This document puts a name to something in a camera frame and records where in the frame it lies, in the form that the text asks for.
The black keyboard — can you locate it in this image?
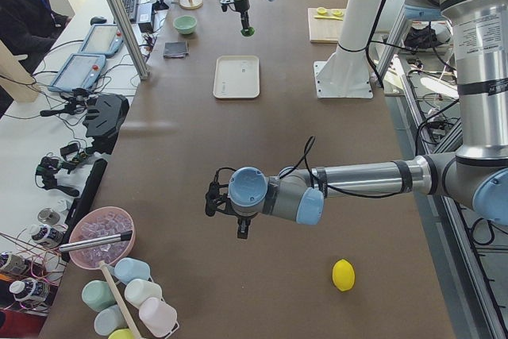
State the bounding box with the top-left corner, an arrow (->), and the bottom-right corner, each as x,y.
121,0 -> 138,22

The yellow plastic cup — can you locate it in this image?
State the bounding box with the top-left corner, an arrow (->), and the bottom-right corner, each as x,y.
108,328 -> 134,339

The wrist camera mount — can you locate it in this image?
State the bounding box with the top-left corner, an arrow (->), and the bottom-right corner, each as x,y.
220,0 -> 235,12
205,167 -> 235,217

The green lemon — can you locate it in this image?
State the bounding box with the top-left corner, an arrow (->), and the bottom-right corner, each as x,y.
241,27 -> 255,37

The metal tongs tool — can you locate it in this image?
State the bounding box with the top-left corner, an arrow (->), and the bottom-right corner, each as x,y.
59,230 -> 134,253

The wooden stick handle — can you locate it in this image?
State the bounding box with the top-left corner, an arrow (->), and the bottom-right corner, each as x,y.
98,261 -> 143,339

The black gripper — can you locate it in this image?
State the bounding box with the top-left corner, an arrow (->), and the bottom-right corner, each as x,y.
235,213 -> 258,239
233,0 -> 250,31

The wooden cutting board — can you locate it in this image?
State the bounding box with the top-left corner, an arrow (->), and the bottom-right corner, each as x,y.
307,7 -> 345,44

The cream rabbit tray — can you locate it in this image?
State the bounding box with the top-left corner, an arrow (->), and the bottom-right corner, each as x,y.
213,56 -> 260,99

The grey-blue plastic cup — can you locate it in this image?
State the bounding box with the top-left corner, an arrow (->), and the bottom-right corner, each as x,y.
94,305 -> 128,336

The grey folded cloth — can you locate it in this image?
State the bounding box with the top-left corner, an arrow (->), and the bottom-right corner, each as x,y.
163,41 -> 188,58

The teach pendant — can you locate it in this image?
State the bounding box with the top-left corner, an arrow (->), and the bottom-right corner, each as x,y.
48,52 -> 106,93
79,24 -> 124,57

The black flat bar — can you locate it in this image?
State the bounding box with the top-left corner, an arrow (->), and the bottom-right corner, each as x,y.
64,159 -> 108,241

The pink plastic cup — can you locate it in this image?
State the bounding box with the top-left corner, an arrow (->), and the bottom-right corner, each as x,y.
139,297 -> 178,337

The cream plastic cup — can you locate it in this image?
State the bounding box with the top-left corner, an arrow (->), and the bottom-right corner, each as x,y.
124,279 -> 163,309

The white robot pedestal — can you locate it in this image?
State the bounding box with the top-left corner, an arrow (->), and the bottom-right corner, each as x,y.
314,0 -> 383,98

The green ceramic bowl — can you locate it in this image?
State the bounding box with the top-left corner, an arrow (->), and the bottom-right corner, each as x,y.
173,15 -> 198,35

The lower teach pendant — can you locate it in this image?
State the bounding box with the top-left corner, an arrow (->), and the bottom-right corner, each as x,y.
48,52 -> 106,93

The yellow lemon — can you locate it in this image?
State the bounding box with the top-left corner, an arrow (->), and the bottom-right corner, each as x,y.
332,259 -> 356,291

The black plastic bracket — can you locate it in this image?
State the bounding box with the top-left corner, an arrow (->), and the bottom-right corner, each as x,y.
83,94 -> 129,155

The upper teach pendant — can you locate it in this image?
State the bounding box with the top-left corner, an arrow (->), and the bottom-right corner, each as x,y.
79,24 -> 124,57

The green plastic cup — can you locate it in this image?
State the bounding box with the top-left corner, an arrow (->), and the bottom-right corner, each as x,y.
81,280 -> 116,312

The computer mouse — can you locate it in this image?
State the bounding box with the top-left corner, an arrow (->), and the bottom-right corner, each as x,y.
90,16 -> 107,25

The seated person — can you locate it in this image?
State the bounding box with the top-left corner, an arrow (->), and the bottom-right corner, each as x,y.
0,0 -> 75,74

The blue plastic cup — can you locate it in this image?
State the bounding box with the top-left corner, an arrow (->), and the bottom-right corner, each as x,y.
114,257 -> 151,285

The aluminium frame post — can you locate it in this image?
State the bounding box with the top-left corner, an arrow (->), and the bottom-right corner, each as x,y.
106,0 -> 149,80

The pink bowl with ice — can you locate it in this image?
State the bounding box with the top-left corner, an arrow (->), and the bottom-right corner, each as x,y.
68,206 -> 136,270

